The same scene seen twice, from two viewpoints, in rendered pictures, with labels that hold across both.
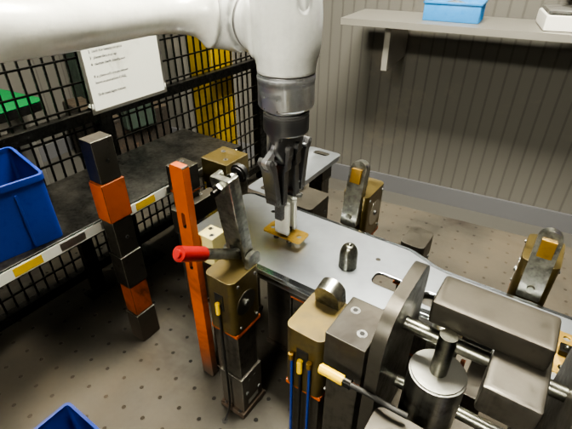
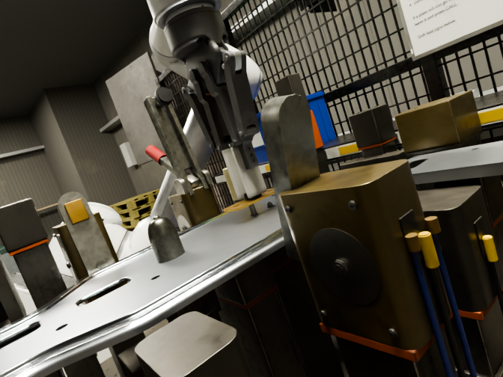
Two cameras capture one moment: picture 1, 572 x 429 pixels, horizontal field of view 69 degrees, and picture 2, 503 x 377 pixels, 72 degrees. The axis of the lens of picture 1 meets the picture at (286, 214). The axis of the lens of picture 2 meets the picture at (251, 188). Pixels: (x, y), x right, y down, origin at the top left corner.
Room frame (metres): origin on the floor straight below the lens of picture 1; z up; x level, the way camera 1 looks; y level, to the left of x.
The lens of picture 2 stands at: (0.82, -0.43, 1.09)
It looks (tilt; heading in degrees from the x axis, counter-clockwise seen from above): 7 degrees down; 111
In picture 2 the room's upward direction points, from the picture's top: 19 degrees counter-clockwise
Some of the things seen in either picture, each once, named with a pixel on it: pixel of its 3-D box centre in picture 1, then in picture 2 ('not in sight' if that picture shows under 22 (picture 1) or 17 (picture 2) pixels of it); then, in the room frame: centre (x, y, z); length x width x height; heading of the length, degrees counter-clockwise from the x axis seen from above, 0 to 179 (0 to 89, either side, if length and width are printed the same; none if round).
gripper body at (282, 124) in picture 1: (286, 134); (203, 54); (0.65, 0.00, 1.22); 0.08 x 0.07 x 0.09; 146
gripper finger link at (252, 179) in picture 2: (289, 211); (248, 169); (0.66, -0.01, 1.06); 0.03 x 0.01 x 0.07; 56
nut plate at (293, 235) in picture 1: (285, 230); (253, 195); (0.65, 0.00, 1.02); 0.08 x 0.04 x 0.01; 56
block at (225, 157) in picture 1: (230, 218); (462, 216); (0.91, 0.15, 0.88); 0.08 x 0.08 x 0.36; 56
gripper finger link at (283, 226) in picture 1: (282, 217); (239, 171); (0.64, 0.01, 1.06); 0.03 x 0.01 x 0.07; 56
